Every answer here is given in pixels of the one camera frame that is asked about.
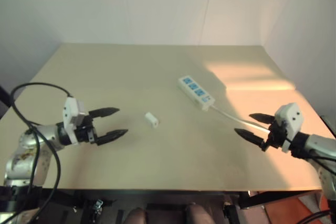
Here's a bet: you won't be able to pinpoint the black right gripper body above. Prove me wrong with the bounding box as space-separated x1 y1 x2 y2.
263 119 289 152

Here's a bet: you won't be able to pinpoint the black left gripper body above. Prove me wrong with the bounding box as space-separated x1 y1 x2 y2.
73 115 98 145

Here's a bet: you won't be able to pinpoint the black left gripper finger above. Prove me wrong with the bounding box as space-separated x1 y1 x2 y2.
87 107 120 119
94 129 129 147

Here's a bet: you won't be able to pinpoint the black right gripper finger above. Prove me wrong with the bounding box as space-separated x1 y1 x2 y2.
234 128 265 150
248 113 276 125

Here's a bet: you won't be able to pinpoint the white plug adapter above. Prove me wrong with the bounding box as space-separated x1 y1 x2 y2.
144 112 160 129

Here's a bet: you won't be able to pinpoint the white power strip blue sockets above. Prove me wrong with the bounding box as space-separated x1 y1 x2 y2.
177 76 216 111

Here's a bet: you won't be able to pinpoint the dark rounded brown shape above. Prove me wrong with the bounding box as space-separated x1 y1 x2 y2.
184 204 211 224
126 207 148 224

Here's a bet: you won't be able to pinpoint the white power strip cord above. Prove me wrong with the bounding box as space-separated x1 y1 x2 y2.
208 105 271 133

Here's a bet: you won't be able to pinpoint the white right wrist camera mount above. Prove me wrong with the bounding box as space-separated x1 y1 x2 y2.
274 102 305 153

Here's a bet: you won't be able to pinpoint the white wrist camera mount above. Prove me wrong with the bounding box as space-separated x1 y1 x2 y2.
62 97 86 145
274 102 305 153

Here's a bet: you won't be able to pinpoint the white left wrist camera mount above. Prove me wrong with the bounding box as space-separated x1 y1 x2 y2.
62 97 86 145

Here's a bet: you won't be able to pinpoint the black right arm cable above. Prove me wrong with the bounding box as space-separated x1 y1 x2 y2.
285 126 336 224

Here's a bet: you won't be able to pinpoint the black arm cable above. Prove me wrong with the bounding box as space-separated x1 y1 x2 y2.
0 82 74 224
285 126 336 224

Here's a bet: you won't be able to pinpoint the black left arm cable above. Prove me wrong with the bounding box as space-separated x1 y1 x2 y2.
0 82 74 224

